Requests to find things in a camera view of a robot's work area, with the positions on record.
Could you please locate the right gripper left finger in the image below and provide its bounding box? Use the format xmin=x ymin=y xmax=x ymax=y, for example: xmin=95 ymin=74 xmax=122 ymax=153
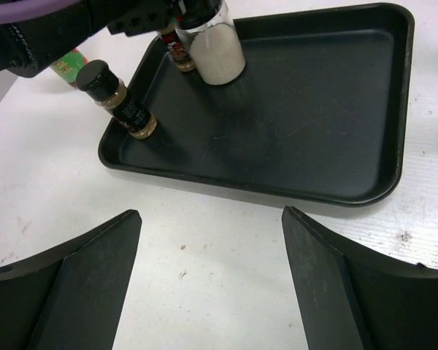
xmin=0 ymin=209 xmax=142 ymax=349

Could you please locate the black plastic tray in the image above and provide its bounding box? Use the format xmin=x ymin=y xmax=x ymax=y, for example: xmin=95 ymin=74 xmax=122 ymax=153
xmin=98 ymin=3 xmax=415 ymax=207

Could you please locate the small spice jar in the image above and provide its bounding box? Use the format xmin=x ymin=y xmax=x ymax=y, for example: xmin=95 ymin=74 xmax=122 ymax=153
xmin=76 ymin=60 xmax=158 ymax=140
xmin=158 ymin=23 xmax=196 ymax=72

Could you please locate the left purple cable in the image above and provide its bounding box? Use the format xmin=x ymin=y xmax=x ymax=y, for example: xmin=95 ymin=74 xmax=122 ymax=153
xmin=0 ymin=0 xmax=81 ymax=26

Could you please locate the white powder shaker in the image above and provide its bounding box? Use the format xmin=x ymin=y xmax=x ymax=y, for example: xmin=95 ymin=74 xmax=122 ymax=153
xmin=176 ymin=1 xmax=246 ymax=85

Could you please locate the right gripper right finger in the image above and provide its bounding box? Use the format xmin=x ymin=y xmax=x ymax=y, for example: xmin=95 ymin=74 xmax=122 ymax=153
xmin=282 ymin=206 xmax=438 ymax=349

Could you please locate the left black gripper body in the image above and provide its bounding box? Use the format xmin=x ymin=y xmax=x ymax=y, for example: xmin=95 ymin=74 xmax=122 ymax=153
xmin=0 ymin=1 xmax=179 ymax=78

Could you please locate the red chili sauce bottle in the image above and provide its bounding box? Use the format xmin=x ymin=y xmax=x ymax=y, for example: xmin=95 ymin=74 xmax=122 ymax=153
xmin=50 ymin=48 xmax=88 ymax=88

